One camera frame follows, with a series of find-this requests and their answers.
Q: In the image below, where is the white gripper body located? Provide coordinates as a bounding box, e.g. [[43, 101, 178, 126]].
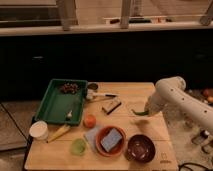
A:
[[145, 92, 166, 116]]

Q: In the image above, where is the green pepper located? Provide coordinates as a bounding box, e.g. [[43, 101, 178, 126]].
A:
[[132, 109, 149, 116]]

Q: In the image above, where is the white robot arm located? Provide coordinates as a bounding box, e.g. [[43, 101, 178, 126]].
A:
[[145, 76, 213, 135]]

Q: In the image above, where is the dark purple bowl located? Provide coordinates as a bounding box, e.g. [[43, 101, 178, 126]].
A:
[[125, 134, 156, 163]]

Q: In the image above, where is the orange terracotta bowl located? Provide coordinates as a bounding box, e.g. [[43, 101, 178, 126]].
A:
[[95, 126, 126, 157]]

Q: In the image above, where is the dark wooden block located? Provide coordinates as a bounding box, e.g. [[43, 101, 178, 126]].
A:
[[102, 99, 121, 115]]

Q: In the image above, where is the blue sponge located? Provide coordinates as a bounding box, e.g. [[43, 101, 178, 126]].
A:
[[101, 128, 122, 152]]

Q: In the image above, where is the spice jar rack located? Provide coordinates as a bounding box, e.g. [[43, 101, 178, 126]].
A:
[[191, 89, 213, 154]]

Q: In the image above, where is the small dark round dish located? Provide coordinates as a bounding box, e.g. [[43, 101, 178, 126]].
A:
[[87, 83, 98, 91]]

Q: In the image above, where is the orange tomato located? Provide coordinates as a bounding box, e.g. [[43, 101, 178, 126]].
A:
[[83, 114, 96, 128]]

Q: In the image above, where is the grey-blue cloth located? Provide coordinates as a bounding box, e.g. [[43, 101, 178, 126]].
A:
[[84, 126, 101, 152]]

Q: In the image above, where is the small metal spoon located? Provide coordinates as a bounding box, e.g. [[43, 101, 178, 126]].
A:
[[66, 102, 77, 120]]

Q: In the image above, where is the small green cup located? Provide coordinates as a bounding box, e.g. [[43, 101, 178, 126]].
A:
[[70, 138, 86, 156]]

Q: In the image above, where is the bunch of dark grapes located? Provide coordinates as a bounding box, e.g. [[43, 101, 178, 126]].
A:
[[60, 83, 79, 94]]

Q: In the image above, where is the green plastic tray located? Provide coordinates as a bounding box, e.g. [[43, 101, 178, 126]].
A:
[[35, 79, 87, 126]]

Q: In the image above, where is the white cup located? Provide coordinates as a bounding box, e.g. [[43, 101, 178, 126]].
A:
[[29, 121, 49, 140]]

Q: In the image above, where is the black cable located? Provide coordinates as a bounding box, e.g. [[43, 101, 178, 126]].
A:
[[178, 162, 212, 171]]

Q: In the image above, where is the yellow wooden-handled tool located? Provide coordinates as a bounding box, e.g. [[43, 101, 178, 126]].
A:
[[47, 124, 71, 143]]

